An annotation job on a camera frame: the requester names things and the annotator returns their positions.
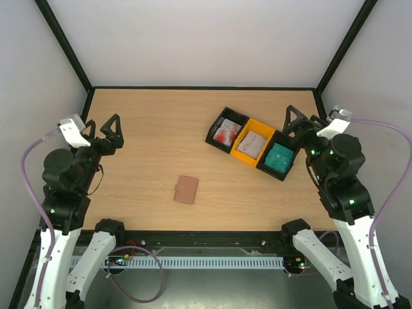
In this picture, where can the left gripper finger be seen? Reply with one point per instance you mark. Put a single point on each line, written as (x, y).
(90, 128)
(111, 129)

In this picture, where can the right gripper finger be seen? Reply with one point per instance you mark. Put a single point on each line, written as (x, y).
(318, 122)
(293, 118)

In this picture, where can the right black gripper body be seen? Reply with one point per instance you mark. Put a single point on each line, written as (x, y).
(300, 127)

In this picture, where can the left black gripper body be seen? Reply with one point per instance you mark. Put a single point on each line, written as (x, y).
(107, 149)

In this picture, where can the black bin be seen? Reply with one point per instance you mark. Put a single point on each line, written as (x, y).
(232, 115)
(284, 140)

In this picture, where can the yellow bin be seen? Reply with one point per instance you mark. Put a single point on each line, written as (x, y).
(259, 128)

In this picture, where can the brown leather card holder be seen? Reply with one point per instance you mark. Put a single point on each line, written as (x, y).
(185, 190)

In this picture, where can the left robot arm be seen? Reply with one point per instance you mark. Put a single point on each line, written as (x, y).
(68, 174)

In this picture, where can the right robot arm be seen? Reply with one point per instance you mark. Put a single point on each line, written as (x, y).
(333, 159)

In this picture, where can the teal card stack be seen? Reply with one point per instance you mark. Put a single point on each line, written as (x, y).
(279, 158)

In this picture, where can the white patterned card stack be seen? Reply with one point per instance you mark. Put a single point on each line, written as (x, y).
(252, 145)

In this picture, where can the red white card stack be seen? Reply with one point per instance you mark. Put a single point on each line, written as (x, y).
(226, 132)

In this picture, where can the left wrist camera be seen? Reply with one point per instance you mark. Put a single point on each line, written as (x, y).
(72, 129)

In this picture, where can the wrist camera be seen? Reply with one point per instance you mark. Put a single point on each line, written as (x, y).
(72, 129)
(337, 120)

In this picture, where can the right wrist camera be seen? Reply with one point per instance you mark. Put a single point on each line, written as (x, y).
(337, 120)

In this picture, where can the black frame rail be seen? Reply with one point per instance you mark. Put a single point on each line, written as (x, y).
(271, 242)

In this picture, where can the light blue cable duct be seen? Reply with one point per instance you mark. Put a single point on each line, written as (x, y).
(169, 262)

